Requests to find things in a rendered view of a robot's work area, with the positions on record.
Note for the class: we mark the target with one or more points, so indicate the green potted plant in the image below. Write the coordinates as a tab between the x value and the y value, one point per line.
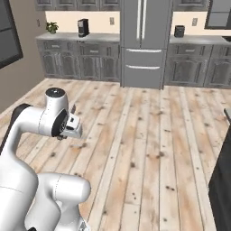
52	27

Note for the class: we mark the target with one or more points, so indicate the black toaster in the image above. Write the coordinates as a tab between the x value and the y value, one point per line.
179	31

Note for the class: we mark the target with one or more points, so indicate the dark window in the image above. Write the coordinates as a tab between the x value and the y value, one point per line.
9	33

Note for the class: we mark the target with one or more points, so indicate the grey wall socket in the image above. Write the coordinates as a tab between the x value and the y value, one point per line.
112	21
38	22
195	21

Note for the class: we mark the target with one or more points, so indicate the grey base cupboard run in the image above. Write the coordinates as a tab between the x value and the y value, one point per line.
81	60
195	66

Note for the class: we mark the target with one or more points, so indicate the black coffee machine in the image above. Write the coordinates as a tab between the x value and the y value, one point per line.
83	27

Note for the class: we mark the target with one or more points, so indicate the dark hob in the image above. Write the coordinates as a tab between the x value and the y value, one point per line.
227	38

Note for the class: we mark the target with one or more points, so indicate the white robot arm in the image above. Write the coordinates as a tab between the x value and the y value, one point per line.
21	180

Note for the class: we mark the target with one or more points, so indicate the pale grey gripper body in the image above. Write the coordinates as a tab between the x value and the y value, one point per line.
75	132

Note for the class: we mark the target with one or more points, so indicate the grey fridge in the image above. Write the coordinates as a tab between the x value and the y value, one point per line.
144	60

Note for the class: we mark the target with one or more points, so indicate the grey wall cupboard run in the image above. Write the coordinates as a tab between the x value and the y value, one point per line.
78	4
189	4

